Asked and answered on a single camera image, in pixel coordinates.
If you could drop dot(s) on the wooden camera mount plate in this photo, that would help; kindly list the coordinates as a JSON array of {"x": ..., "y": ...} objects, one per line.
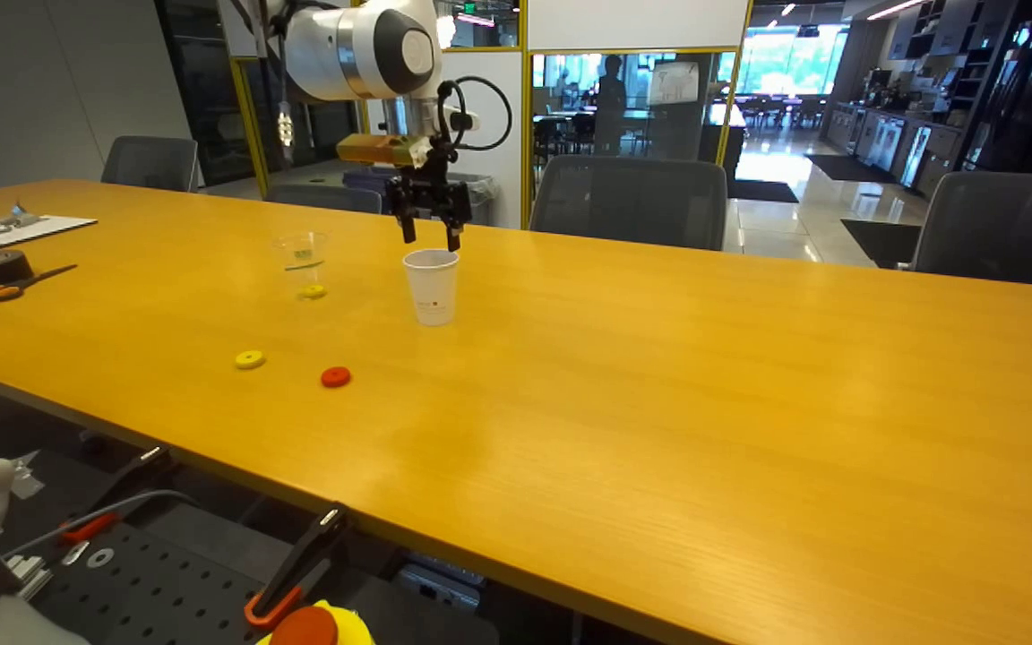
[{"x": 379, "y": 149}]

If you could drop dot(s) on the white paper cup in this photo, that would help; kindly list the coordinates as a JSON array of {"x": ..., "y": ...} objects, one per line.
[{"x": 431, "y": 292}]

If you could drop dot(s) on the blue plastic box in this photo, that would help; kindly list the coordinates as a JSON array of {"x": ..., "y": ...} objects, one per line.
[{"x": 440, "y": 584}]

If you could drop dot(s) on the clear plastic cup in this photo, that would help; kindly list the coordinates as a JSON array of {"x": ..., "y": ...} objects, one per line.
[{"x": 307, "y": 267}]

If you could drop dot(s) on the black perforated mounting board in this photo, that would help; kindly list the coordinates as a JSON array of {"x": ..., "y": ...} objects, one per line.
[{"x": 169, "y": 584}]

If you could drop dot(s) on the black orange clamp tool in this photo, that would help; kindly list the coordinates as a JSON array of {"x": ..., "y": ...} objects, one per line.
[{"x": 295, "y": 569}]

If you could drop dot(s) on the grey office chair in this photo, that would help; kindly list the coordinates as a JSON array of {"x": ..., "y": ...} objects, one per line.
[
  {"x": 151, "y": 163},
  {"x": 631, "y": 201},
  {"x": 1005, "y": 228}
]

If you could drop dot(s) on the yellow emergency stop button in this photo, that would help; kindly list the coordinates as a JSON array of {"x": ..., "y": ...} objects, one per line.
[{"x": 319, "y": 623}]

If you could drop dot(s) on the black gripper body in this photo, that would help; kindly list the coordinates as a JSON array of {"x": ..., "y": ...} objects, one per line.
[{"x": 427, "y": 192}]

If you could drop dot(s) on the white paper sheet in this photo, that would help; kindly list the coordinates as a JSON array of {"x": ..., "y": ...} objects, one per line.
[{"x": 46, "y": 229}]

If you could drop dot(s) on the wide white wall panel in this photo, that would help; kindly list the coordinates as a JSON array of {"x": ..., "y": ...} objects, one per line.
[{"x": 634, "y": 21}]

